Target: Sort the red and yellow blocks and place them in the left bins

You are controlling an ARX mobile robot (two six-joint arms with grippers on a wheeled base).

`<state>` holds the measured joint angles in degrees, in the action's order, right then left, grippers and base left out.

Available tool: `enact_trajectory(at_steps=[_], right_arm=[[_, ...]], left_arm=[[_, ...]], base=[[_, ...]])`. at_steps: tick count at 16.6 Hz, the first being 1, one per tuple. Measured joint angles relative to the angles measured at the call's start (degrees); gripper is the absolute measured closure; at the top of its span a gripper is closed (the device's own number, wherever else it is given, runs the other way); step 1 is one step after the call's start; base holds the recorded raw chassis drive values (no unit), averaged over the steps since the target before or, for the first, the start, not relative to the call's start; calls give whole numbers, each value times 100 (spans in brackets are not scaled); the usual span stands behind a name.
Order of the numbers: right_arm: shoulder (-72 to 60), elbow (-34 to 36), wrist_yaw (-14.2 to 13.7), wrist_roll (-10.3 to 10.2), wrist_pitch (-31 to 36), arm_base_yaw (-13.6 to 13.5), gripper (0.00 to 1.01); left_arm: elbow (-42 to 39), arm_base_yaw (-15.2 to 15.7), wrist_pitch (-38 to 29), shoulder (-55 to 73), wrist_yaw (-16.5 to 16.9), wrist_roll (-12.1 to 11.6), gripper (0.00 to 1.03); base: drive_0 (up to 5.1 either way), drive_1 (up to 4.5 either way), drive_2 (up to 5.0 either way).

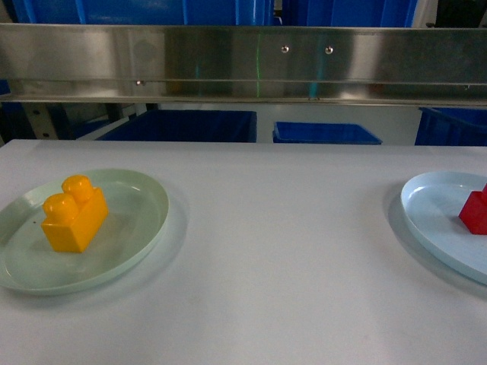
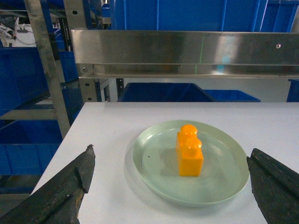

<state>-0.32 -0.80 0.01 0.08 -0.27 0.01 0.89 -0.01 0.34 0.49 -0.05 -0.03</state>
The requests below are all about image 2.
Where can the blue bin behind table right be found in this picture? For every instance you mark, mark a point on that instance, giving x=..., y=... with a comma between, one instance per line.
x=293, y=94

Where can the blue bin behind table left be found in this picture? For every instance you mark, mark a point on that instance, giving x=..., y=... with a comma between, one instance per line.
x=164, y=92

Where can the stainless steel shelf beam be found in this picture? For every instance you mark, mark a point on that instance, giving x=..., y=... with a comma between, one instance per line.
x=185, y=54

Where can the blue bin behind table middle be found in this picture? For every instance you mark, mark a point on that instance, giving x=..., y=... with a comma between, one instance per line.
x=231, y=96

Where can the yellow toy block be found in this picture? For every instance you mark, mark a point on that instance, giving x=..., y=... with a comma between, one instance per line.
x=189, y=151

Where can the pale green plate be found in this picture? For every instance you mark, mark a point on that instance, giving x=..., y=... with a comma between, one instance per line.
x=224, y=174

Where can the blue bin behind table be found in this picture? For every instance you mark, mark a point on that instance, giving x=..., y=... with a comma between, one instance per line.
x=231, y=96
x=293, y=94
x=164, y=92

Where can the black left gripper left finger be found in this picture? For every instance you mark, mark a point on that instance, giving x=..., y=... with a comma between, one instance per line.
x=58, y=201

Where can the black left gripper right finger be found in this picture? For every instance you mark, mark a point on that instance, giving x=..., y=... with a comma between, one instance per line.
x=275, y=188

